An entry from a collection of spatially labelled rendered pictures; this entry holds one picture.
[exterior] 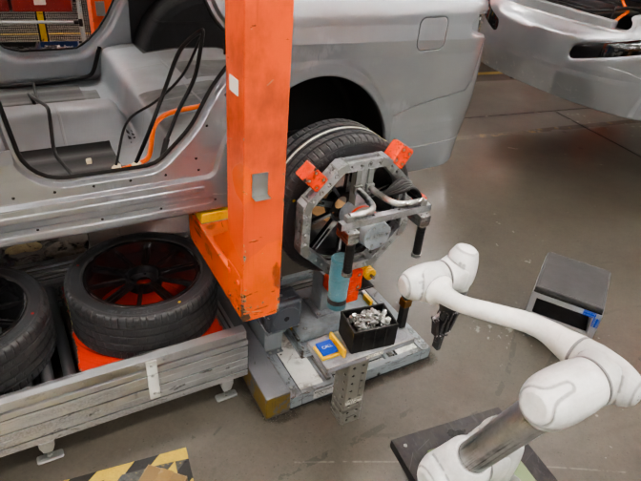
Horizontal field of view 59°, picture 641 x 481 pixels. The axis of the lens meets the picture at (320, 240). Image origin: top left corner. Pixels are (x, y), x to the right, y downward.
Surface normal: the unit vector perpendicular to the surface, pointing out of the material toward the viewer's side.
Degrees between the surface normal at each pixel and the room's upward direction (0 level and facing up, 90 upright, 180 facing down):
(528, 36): 87
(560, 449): 0
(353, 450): 0
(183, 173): 90
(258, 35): 90
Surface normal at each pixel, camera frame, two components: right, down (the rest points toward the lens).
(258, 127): 0.48, 0.51
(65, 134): 0.44, -0.06
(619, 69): -0.37, 0.47
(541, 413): -0.88, 0.09
